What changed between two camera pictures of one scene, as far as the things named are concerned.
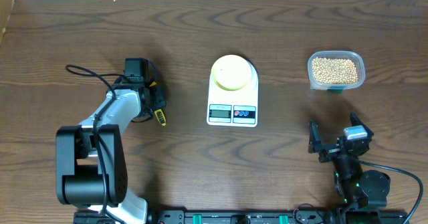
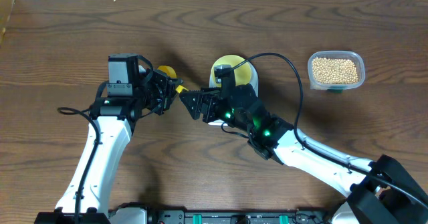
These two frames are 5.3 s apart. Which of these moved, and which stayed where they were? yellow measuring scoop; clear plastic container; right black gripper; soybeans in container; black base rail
Moved: yellow measuring scoop; right black gripper
Stayed: clear plastic container; black base rail; soybeans in container
